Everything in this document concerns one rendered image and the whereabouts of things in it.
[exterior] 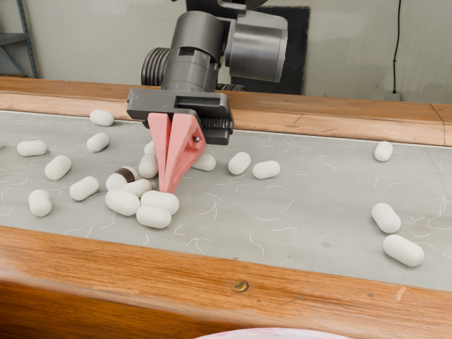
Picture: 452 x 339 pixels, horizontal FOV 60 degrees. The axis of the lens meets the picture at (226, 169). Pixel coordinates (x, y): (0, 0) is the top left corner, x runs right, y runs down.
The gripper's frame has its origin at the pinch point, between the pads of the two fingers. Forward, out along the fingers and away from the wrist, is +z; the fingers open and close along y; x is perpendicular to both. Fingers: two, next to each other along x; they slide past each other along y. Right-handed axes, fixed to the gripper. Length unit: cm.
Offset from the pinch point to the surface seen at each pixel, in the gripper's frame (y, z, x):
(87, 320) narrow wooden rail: -0.3, 12.4, -9.1
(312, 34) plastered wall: 12, -148, 153
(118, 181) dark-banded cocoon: -4.9, -0.1, -0.4
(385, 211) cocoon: 20.3, 0.2, -0.4
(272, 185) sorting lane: 9.8, -3.0, 4.7
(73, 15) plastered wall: -138, -152, 146
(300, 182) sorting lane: 12.8, -3.9, 5.5
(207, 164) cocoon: 2.4, -4.7, 4.6
